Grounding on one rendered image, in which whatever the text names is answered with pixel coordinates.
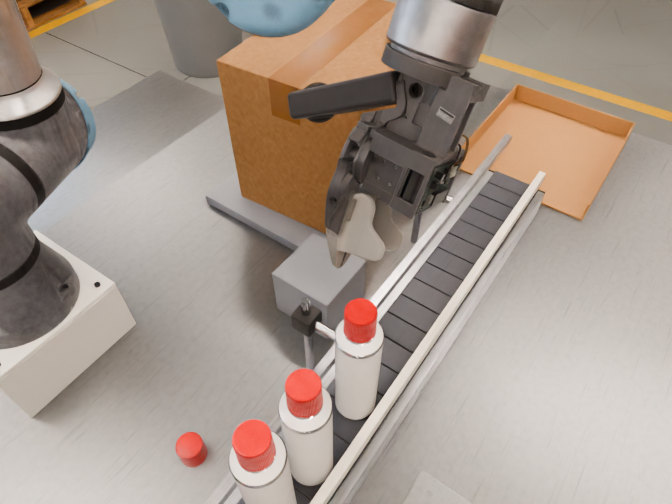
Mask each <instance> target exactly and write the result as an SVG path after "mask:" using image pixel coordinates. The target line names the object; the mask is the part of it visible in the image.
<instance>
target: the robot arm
mask: <svg viewBox="0 0 672 504"><path fill-rule="evenodd" d="M208 1H209V2H210V3H211V4H213V5H215V6H216V7H217V8H218V9H219V10H220V12H221V13H223V14H224V15H225V16H226V17H227V19H228V21H229V22H230V23H232V24H233V25H235V26H236V27H238V28H240V29H242V30H244V31H247V32H249V33H252V34H255V35H259V36H263V37H284V36H289V35H293V34H296V33H298V32H300V31H302V30H304V29H306V28H307V27H309V26H310V25H312V24H313V23H314V22H315V21H316V20H317V19H318V18H319V17H320V16H322V15H323V14H324V13H325V12H326V11H327V9H328V8H329V7H330V6H331V4H332V3H333V2H334V1H335V0H208ZM502 2H503V0H397V3H396V6H395V10H394V13H393V16H392V19H391V22H390V25H389V28H388V31H387V34H386V35H387V38H388V40H389V41H391V42H392V43H386V46H385V49H384V52H383V55H382V58H381V61H382V62H383V63H384V64H385V65H387V66H388V67H390V68H392V69H394V70H396V71H387V72H382V73H377V74H373V75H368V76H364V77H359V78H354V79H350V80H345V81H340V82H336V83H331V84H326V83H322V82H315V83H311V84H309V85H308V86H306V87H305V88H303V90H299V91H294V92H290V93H289V94H288V105H289V111H290V116H291V118H292V119H306V118H307V120H309V121H311V122H314V123H323V122H326V121H328V120H330V119H331V118H332V117H334V115H337V114H343V113H349V112H355V111H360V110H366V109H372V108H378V107H384V106H390V105H396V104H397V106H396V107H395V108H389V109H384V110H378V111H371V112H365V113H363V114H362V115H361V117H360V121H358V124H357V126H356V127H354V128H353V130H352V131H351V132H350V134H349V136H348V138H347V140H346V142H345V145H344V147H343V149H342V151H341V154H340V158H339V159H338V163H337V167H336V170H335V173H334V175H333V177H332V180H331V183H330V185H329V189H328V192H327V197H326V205H325V224H324V225H325V227H326V235H327V243H328V248H329V253H330V257H331V261H332V264H333V266H334V267H336V268H337V269H339V268H341V267H342V266H343V265H344V264H345V263H346V261H347V260H348V258H349V257H350V255H351V254H353V255H356V256H359V257H363V258H366V259H369V260H372V261H377V260H380V259H381V258H382V257H383V255H384V252H385V250H389V251H394V250H397V249H398V248H399V247H400V246H401V244H402V241H403V235H402V233H401V231H400V230H399V228H398V227H397V226H396V224H395V223H394V222H393V220H392V217H391V212H392V209H394V210H396V211H397V212H399V213H401V214H403V215H404V216H406V217H408V218H410V219H413V218H414V216H415V215H417V214H419V213H421V212H423V211H425V210H427V209H429V208H431V207H433V206H435V205H437V204H439V203H440V202H442V203H445V201H446V199H447V196H448V194H449V192H450V190H451V187H452V185H453V183H454V181H455V178H456V176H457V174H458V172H459V169H460V167H461V165H462V163H463V161H464V160H465V157H466V154H467V151H468V146H469V139H468V137H467V136H465V135H463V132H464V130H465V128H466V125H467V123H468V121H469V118H470V116H471V114H472V112H473V109H474V107H475V105H476V102H483V101H484V99H485V97H486V94H487V92H488V90H489V88H490V84H487V83H485V82H482V81H480V80H477V79H475V78H473V77H470V71H468V70H467V69H471V68H474V67H475V66H476V65H477V62H478V60H479V58H480V55H481V53H482V51H483V48H484V46H485V43H486V41H487V39H488V36H489V34H490V32H491V29H492V27H493V25H494V22H495V20H496V18H497V17H496V16H493V15H497V14H498V12H499V9H500V6H501V5H502ZM491 14H493V15H491ZM76 92H77V91H76V90H75V89H74V88H73V87H72V86H71V85H70V84H68V83H67V82H65V81H64V80H62V79H60V78H59V77H58V76H57V74H56V73H54V72H53V71H52V70H50V69H48V68H46V67H43V66H41V65H40V63H39V61H38V58H37V55H36V53H35V50H34V47H33V45H32V42H31V40H30V37H29V34H28V32H27V29H26V26H25V24H24V21H23V18H22V16H21V13H20V11H19V8H18V5H17V3H16V0H0V349H9V348H15V347H19V346H22V345H25V344H28V343H30V342H33V341H35V340H37V339H39V338H41V337H43V336H44V335H46V334H48V333H49V332H51V331H52V330H53V329H55V328H56V327H57V326H58V325H59V324H60V323H62V322H63V321H64V319H65V318H66V317H67V316H68V315H69V314H70V312H71V311H72V309H73V308H74V306H75V304H76V302H77V300H78V297H79V293H80V281H79V278H78V275H77V273H76V272H75V270H74V268H73V267H72V265H71V264H70V262H69V261H68V260H67V259H66V258H65V257H64V256H62V255H61V254H59V253H58V252H56V251H55V250H53V249H52V248H50V247H49V246H48V245H46V244H45V243H43V242H42V241H40V240H39V239H38V238H37V237H36V235H35V234H34V232H33V230H32V229H31V227H30V225H29V224H28V220H29V218H30V217H31V216H32V215H33V214H34V213H35V211H36V210H37V209H38V208H39V207H40V206H41V205H42V204H43V203H44V202H45V200H46V199H47V198H48V197H49V196H50V195H51V194H52V193H53V192H54V190H55V189H56V188H57V187H58V186H59V185H60V184H61V183H62V182H63V181H64V179H65V178H66V177H67V176H68V175H69V174H70V173H71V172H72V171H73V170H74V169H76V168H77V167H78V166H79V165H80V164H81V163H82V162H83V161H84V159H85V158H86V156H87V153H88V152H89V151H90V149H91V148H92V146H93V144H94V141H95V137H96V124H95V120H94V117H93V114H92V112H91V109H90V108H89V106H88V104H87V102H86V101H85V100H84V98H83V97H81V98H79V97H77V96H76ZM462 136H463V137H465V138H466V148H465V150H464V149H462V148H461V145H460V144H459V142H460V139H461V137H462ZM458 146H459V147H458Z"/></svg>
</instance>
